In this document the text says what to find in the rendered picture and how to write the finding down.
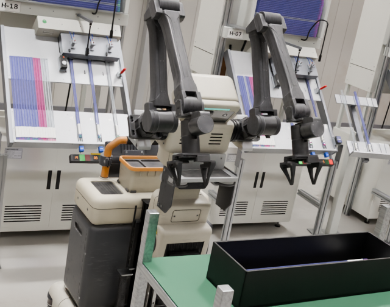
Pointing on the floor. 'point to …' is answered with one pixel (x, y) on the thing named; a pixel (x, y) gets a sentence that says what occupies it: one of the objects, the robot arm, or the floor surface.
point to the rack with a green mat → (185, 280)
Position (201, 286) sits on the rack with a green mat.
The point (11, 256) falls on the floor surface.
